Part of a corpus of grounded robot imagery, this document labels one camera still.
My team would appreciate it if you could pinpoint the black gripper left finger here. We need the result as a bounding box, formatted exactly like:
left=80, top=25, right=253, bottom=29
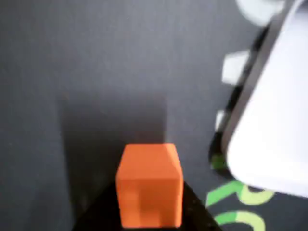
left=72, top=182, right=125, bottom=231

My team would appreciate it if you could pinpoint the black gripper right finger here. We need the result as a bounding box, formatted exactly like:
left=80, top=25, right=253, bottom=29
left=180, top=180, right=222, bottom=231

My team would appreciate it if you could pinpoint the orange wooden block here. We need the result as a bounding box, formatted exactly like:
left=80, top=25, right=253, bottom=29
left=115, top=143, right=185, bottom=229

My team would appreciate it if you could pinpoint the white rectangular tray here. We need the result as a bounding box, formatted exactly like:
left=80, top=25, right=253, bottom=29
left=221, top=0, right=308, bottom=200

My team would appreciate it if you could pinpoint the dark mat with printed letters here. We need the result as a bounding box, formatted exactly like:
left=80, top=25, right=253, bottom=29
left=0, top=0, right=308, bottom=231

